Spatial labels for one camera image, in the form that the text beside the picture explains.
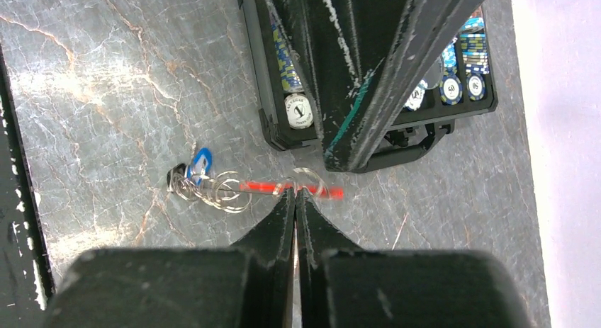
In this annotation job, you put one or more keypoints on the black poker chip case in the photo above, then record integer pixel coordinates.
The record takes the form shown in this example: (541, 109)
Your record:
(286, 114)

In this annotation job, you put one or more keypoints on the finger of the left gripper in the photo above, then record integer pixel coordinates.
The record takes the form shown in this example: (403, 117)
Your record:
(422, 31)
(350, 55)

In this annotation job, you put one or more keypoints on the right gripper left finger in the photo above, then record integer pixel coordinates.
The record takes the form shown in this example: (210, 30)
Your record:
(246, 284)

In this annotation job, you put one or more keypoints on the blue key tag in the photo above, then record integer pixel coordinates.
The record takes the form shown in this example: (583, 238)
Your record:
(200, 165)

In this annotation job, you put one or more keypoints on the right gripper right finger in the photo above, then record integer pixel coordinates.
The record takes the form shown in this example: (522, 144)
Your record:
(344, 285)

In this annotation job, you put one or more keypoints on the red keyring carabiner with rings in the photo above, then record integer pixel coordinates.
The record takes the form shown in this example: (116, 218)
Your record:
(226, 191)

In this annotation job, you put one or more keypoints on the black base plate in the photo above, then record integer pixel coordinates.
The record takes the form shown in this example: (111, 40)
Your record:
(26, 283)

